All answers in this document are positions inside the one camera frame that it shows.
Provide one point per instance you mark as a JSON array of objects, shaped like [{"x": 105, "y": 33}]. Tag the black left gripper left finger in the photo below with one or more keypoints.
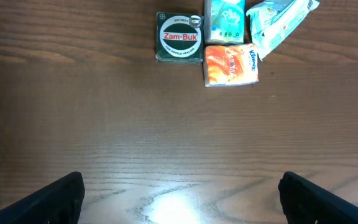
[{"x": 59, "y": 202}]

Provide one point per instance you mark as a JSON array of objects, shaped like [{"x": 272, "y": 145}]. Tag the light blue wipes pack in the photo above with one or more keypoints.
[{"x": 272, "y": 21}]

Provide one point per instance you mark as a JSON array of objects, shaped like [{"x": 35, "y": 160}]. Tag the orange tissue pack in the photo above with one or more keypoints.
[{"x": 233, "y": 65}]

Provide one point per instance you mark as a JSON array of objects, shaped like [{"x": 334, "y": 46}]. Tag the teal tissue pack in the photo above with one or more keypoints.
[{"x": 224, "y": 22}]

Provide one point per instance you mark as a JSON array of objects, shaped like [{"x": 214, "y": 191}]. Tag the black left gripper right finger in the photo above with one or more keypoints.
[{"x": 307, "y": 203}]

